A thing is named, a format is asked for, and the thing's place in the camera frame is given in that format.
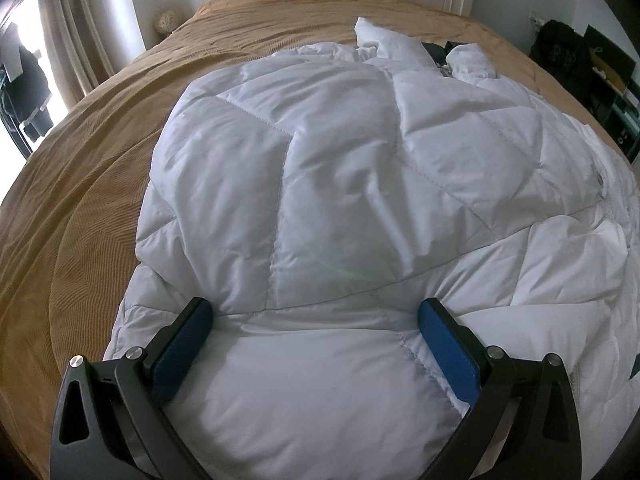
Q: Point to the beige curtain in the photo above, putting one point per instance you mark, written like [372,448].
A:
[75,25]

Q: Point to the round woven ball lamp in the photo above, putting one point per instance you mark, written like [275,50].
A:
[165,18]

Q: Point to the white wall socket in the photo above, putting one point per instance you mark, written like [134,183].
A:
[538,21]

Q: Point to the dark cloth under jacket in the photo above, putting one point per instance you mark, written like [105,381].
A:
[434,52]

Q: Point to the white quilted puffer jacket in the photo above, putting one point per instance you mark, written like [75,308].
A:
[350,175]

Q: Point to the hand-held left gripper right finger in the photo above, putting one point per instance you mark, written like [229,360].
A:
[447,347]

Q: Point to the black fuzzy bag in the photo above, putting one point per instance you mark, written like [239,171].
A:
[562,52]

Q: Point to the dark hanging clothes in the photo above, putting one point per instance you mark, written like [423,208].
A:
[27,90]

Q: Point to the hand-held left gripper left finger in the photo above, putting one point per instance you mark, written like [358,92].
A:
[182,342]

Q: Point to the black shelf unit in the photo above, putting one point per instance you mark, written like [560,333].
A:
[617,95]

